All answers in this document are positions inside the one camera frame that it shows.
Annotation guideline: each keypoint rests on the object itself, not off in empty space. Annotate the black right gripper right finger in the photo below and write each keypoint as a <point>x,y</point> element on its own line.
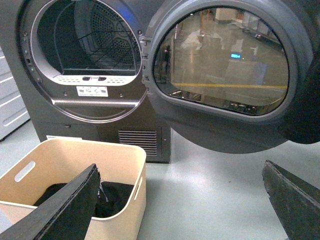
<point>295,202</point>

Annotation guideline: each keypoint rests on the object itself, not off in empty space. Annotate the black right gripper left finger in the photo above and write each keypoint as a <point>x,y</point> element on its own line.
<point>64,216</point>

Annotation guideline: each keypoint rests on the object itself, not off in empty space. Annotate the cream plastic laundry hamper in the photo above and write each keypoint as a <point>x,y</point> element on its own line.
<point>60,160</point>

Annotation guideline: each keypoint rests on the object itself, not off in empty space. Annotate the black printed t-shirt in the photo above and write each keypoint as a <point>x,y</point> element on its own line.
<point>112,197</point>

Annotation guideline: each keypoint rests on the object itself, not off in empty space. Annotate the white appliance at left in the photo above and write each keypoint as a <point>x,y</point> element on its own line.
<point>13,112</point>

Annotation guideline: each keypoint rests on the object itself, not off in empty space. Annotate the round glass dryer door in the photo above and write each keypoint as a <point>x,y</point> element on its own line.
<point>236,76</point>

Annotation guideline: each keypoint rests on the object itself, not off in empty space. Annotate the grey tumble dryer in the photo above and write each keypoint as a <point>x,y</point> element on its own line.
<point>78,67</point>

